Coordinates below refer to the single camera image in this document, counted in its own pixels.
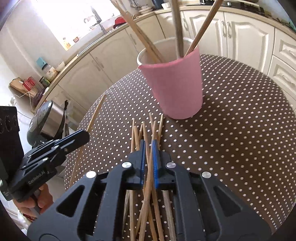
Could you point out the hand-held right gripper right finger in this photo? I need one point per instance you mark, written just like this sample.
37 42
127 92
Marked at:
155 166

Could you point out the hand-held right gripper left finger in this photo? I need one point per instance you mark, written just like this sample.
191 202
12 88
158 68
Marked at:
143 166

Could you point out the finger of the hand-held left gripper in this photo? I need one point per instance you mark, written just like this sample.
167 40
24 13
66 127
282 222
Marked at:
72 147
78 135

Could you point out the wooden chopstick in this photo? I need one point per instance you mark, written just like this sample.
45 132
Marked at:
95 115
133 30
177 27
203 27
149 166
140 30

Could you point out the group of wooden chopsticks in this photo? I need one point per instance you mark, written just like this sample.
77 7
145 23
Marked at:
132 134

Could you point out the pink cup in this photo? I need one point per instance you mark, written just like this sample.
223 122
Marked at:
175 88

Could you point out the person's left hand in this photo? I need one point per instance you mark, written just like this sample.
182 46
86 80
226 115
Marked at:
46 197

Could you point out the silver black rice cooker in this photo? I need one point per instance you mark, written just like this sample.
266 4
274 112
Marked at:
46 120

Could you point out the small dark jar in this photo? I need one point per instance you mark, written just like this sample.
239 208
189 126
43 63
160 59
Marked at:
44 81

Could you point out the large jar black lid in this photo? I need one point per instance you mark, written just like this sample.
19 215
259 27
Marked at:
49 72

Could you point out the white bowl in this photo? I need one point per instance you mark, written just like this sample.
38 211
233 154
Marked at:
60 66

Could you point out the red container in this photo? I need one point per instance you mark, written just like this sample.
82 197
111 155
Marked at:
29 83

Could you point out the wooden cutting board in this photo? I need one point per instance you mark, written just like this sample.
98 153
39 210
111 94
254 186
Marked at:
16 85

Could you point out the light blue box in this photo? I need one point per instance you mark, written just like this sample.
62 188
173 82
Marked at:
41 62

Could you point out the chrome faucet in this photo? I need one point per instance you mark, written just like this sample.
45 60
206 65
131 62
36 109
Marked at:
99 20

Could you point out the window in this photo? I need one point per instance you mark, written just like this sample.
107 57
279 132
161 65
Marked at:
69 18

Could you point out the small white cup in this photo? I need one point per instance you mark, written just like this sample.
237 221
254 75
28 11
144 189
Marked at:
167 6

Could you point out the cream base cabinets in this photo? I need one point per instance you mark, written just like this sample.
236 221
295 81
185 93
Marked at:
249 39

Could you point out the black gas stove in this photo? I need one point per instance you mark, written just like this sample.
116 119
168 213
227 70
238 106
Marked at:
231 5

